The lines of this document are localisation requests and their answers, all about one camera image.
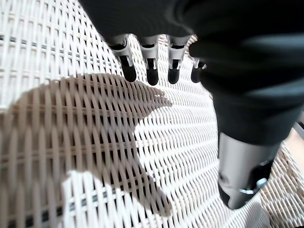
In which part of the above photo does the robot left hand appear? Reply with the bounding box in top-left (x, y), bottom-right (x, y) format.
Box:
top-left (78, 0), bottom-right (304, 210)

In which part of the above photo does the white wicker laundry basket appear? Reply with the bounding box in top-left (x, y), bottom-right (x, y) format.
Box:
top-left (0, 0), bottom-right (304, 228)

